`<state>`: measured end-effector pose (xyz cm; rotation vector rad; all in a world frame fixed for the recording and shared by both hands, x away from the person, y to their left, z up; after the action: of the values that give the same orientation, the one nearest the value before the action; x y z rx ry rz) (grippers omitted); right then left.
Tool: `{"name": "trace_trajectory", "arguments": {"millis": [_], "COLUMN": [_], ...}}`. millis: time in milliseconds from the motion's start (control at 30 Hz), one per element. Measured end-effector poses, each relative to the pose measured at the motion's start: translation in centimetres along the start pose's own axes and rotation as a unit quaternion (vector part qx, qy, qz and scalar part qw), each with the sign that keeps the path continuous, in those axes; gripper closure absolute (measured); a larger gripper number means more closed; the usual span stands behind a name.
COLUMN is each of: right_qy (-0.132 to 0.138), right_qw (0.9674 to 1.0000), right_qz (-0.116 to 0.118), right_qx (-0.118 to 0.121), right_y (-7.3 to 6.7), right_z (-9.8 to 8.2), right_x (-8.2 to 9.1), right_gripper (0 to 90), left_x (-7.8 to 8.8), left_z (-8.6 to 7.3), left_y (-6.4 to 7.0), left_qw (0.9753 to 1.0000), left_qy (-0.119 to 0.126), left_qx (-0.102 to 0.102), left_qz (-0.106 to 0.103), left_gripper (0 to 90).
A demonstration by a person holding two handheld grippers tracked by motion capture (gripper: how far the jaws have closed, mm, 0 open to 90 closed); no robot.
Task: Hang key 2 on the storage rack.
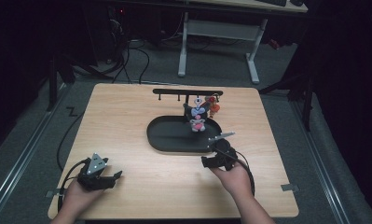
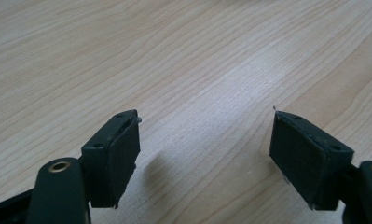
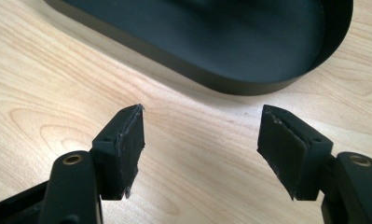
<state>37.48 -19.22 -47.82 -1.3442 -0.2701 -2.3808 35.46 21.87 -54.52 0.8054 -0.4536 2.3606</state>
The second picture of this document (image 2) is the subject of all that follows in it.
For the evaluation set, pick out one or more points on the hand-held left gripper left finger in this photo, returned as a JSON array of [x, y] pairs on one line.
[[112, 161]]

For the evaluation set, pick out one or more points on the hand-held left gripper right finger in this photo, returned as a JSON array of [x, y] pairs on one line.
[[308, 161]]

